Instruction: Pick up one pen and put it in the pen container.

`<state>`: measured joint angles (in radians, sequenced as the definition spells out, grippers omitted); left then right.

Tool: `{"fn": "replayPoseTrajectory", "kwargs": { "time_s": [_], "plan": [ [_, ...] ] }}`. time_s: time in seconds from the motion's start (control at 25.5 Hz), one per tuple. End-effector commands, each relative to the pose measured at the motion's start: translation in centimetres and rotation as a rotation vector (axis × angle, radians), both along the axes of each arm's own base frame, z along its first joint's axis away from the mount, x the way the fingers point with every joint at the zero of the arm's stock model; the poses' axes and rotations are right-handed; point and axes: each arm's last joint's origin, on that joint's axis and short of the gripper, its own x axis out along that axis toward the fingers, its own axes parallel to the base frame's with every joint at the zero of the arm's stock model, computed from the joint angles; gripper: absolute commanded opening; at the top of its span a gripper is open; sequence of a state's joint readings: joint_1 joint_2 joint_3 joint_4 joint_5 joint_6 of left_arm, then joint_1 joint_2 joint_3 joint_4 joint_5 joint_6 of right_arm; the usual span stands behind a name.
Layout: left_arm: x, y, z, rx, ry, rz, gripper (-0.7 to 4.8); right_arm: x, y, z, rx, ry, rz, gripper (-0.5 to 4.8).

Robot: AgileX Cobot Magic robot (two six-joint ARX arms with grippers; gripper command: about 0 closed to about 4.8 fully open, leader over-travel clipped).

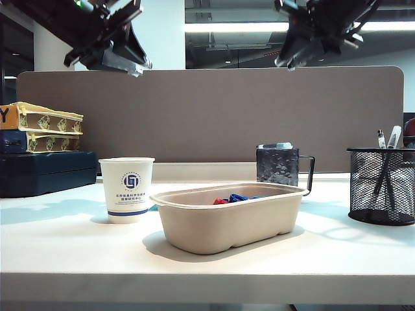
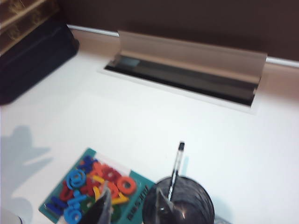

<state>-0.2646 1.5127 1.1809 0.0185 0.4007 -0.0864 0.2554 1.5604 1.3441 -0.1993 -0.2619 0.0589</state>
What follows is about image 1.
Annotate orange-ended patterned box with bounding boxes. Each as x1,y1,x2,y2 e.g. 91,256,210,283
0,102,84,135

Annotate dark blue case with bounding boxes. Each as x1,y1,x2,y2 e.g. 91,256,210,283
0,150,99,199

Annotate brown desk partition panel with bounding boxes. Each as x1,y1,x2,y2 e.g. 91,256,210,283
16,66,405,174

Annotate black mesh pen holder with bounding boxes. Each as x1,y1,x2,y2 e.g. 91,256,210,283
346,147,415,226

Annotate dark textured mug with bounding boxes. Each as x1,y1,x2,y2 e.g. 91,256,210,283
255,144,316,192

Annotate red office chair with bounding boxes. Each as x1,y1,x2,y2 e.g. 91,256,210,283
403,117,415,148

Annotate beige pulp food tray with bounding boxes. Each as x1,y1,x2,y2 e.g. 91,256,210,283
148,182,311,255

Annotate white ceiling light strip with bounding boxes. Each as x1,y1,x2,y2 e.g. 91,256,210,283
184,21,415,34

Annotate beige desk cable tray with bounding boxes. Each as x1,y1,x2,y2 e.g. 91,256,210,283
151,162,351,183

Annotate white printed paper cup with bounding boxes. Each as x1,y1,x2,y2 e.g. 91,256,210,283
98,157,156,225

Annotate pens in holder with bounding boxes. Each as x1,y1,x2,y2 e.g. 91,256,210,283
372,125,403,196

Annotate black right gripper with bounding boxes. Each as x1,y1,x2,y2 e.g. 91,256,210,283
274,0,364,71

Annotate blue-ended patterned box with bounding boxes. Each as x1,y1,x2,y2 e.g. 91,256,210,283
0,128,82,154

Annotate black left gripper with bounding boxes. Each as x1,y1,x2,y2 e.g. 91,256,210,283
63,0,153,78

